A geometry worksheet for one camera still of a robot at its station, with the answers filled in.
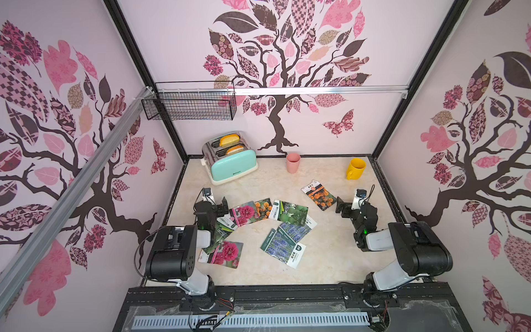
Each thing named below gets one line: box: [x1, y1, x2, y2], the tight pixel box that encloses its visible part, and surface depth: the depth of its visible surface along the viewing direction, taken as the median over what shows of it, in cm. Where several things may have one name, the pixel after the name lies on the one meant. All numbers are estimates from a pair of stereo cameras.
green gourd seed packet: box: [268, 199, 310, 226], surface depth 97 cm
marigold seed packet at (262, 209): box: [254, 197, 273, 223], surface depth 100 cm
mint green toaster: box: [200, 130, 259, 186], surface depth 101 cm
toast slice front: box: [225, 145, 245, 155], surface depth 99 cm
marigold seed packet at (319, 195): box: [300, 179, 337, 211], surface depth 105 cm
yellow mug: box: [345, 157, 367, 181], surface depth 108 cm
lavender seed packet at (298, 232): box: [279, 215, 318, 244], surface depth 93 cm
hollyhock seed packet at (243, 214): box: [228, 200, 257, 227], surface depth 99 cm
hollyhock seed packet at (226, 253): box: [197, 240, 245, 269], surface depth 86 cm
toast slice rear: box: [219, 134, 240, 148], surface depth 101 cm
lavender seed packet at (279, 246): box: [259, 228, 307, 270], surface depth 87 cm
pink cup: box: [286, 152, 301, 174], surface depth 109 cm
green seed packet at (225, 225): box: [201, 214, 239, 255], surface depth 92 cm
